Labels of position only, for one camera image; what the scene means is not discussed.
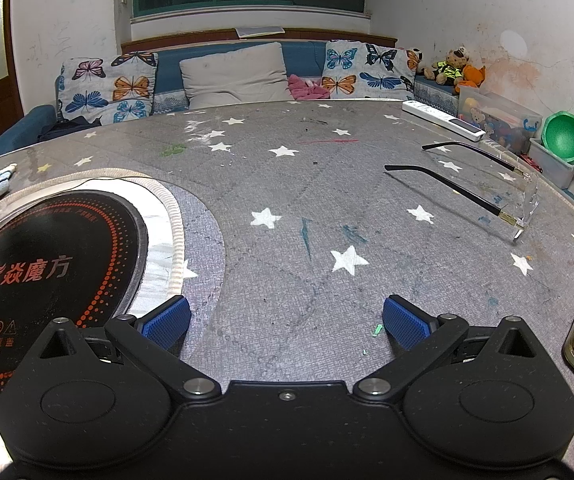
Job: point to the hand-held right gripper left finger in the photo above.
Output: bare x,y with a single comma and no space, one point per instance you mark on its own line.
167,322

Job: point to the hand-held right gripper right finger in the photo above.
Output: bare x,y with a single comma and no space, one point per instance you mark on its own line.
404,322

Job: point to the black round induction cooktop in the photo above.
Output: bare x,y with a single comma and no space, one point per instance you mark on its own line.
42,260

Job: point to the white remote control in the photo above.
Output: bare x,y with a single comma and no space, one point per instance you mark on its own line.
442,119

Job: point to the white plastic bin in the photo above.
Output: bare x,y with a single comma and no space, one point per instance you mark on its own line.
554,167

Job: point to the dark clothing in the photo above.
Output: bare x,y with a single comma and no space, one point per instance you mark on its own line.
69,127

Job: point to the clear plastic storage box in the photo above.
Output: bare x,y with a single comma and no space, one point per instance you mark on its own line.
497,120

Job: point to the large butterfly print pillow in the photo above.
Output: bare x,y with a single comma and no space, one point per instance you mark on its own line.
112,90

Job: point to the green plastic bowl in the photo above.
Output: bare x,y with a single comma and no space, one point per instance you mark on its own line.
564,137

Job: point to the beige cushion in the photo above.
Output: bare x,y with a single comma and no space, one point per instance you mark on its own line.
232,77

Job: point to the pink cloth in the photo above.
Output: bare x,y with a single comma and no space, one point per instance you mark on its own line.
304,89

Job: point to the orange plush toy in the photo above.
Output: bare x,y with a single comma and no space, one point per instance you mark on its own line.
473,77

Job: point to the small butterfly print pillow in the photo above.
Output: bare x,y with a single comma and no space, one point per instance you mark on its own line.
367,70

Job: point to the brown teddy bear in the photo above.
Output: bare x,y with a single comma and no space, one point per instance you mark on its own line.
449,70

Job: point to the black white plush toy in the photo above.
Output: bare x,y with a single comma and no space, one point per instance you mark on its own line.
414,60

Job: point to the blue sofa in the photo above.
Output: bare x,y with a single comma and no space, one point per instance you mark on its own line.
302,57

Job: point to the book on window sill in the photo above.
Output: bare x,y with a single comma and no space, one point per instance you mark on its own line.
259,32

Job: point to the clear frame eyeglasses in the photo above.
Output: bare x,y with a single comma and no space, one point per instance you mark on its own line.
529,200

